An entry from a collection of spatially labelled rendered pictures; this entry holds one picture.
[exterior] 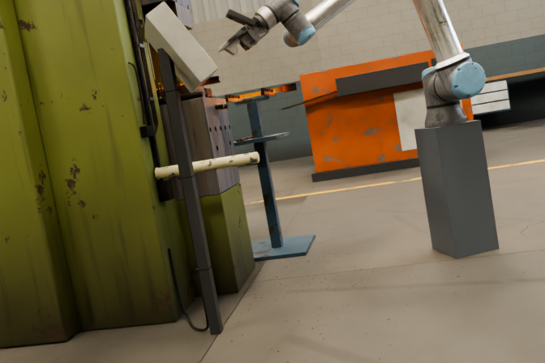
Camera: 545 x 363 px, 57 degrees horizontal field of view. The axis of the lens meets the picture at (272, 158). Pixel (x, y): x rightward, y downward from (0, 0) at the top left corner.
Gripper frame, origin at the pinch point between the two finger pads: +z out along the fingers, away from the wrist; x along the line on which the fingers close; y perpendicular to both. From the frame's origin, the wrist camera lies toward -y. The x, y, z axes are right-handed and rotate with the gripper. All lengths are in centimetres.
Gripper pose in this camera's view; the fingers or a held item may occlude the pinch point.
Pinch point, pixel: (220, 49)
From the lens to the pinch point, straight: 201.7
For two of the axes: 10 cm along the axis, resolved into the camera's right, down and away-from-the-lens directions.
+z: -7.4, 6.5, -1.8
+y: 6.2, 7.6, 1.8
